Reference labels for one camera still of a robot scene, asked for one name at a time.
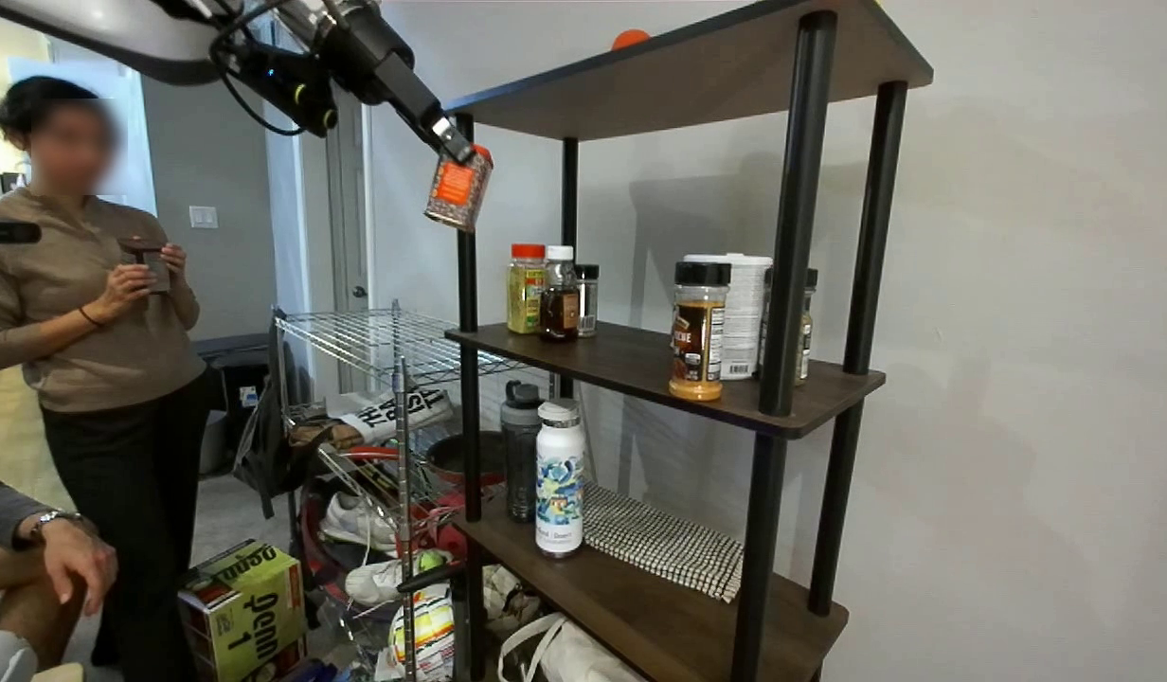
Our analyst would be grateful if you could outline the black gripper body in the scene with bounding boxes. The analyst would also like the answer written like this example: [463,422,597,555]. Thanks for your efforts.
[308,0,454,137]

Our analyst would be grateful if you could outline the seated person forearm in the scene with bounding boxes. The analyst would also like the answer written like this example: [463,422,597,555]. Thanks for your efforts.
[0,470,65,598]

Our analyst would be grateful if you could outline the seated person hand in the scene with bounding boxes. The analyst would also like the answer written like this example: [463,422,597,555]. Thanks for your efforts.
[30,513,119,622]

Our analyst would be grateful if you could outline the yellow jar orange lid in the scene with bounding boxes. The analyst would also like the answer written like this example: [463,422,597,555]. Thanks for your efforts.
[503,238,551,340]

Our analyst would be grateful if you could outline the dark sauce bottle white cap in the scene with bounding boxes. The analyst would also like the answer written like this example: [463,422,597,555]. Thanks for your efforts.
[538,242,584,346]

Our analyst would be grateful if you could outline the small clear glass jar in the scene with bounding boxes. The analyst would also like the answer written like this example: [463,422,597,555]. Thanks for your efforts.
[572,262,601,340]

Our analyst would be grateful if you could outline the white printed flat box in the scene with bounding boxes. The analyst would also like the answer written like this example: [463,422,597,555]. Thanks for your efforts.
[319,383,463,445]

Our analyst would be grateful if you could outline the brown spice jar black lid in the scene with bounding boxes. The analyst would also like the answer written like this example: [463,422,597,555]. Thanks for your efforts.
[668,258,736,407]

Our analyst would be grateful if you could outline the dark shaker bottle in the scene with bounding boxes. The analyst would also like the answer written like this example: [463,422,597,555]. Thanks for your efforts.
[497,379,544,527]

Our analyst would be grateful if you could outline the dark trash bin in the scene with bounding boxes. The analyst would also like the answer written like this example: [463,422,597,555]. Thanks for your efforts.
[189,331,280,480]

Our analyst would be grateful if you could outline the large white blue canister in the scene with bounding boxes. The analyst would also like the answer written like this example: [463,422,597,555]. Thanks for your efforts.
[683,252,776,383]

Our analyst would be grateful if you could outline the black hanging bag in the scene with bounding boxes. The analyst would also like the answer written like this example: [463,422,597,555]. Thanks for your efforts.
[232,364,300,514]

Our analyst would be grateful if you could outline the white floral water bottle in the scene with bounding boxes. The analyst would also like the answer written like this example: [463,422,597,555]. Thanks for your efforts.
[529,397,592,561]

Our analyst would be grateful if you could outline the standing person beige sweater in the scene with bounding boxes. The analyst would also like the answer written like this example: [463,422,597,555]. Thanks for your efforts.
[0,72,217,682]

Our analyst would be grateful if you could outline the slim seasoning bottle dark cap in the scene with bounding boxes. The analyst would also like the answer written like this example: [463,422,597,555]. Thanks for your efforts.
[754,266,822,388]

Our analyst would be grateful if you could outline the white sneaker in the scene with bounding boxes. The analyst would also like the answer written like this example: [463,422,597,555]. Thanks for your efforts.
[319,488,405,559]

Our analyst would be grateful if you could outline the white mesh mat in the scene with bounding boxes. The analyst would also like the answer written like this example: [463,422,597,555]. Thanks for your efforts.
[580,484,750,605]

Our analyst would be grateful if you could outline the green yellow plastic bag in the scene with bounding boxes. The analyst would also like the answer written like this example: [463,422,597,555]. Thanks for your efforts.
[383,545,463,676]

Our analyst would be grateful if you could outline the green cardboard drinks box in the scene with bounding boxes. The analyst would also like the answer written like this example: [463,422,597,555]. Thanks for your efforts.
[175,538,309,682]

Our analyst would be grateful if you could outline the white plastic bag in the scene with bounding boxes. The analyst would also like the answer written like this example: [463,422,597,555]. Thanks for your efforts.
[488,609,652,682]

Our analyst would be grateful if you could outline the silver wristwatch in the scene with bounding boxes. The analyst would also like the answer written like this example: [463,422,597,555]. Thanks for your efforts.
[10,509,77,545]

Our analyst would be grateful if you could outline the seated person leg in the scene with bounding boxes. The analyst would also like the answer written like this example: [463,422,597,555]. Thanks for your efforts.
[0,580,102,682]

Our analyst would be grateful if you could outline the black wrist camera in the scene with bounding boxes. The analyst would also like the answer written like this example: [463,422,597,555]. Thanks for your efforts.
[245,46,346,142]

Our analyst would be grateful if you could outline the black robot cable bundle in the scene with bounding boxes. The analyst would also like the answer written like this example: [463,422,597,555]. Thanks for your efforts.
[208,0,309,142]

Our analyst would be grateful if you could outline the chrome wire rack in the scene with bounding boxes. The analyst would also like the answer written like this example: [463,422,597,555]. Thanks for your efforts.
[267,300,511,682]

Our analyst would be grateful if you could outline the dark wood black-frame shelf unit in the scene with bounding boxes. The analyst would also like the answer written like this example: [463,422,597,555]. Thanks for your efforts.
[442,0,937,682]

